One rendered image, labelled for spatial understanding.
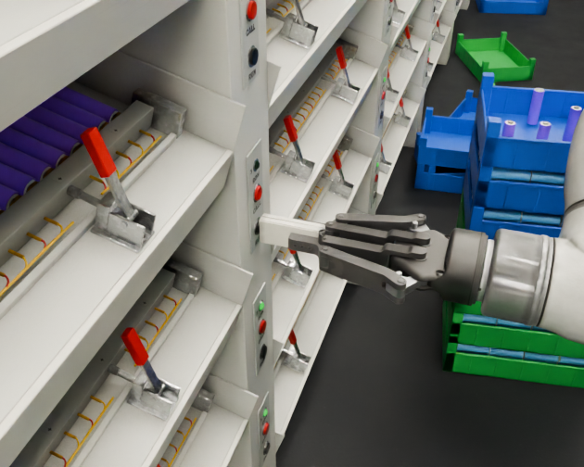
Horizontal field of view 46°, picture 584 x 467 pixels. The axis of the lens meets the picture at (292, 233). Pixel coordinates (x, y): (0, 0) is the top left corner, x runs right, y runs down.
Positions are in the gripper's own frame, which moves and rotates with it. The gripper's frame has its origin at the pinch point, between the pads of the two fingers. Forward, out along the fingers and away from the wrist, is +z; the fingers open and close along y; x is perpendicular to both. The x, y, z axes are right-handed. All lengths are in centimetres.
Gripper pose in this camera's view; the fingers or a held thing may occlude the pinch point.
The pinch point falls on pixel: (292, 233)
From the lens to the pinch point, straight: 74.4
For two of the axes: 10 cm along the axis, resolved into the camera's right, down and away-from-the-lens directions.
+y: 3.1, -5.6, 7.7
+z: -9.5, -1.8, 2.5
